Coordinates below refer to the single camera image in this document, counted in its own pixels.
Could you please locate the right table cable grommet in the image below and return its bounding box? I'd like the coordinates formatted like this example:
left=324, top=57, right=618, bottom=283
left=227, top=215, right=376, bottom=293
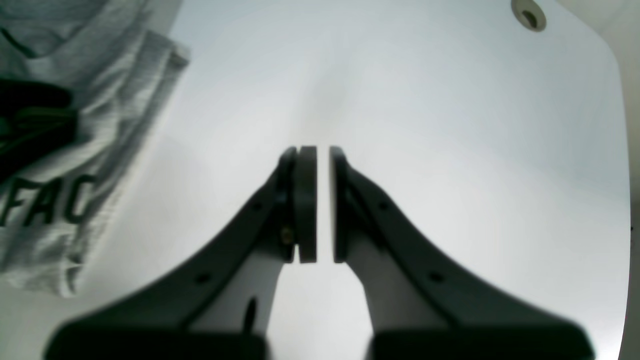
left=510, top=0, right=547, bottom=32

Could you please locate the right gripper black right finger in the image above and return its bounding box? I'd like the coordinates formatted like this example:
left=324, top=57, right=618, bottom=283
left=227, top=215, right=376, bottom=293
left=329, top=146, right=595, bottom=360

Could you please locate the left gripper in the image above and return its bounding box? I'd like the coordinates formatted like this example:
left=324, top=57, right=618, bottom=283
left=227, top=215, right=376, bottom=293
left=0, top=80, right=78, bottom=181

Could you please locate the grey t-shirt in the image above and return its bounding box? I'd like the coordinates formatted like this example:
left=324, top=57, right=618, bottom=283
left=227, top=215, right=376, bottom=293
left=1, top=0, right=190, bottom=297

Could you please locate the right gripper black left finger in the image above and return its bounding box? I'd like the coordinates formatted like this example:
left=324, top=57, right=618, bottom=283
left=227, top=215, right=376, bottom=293
left=45, top=146, right=317, bottom=360

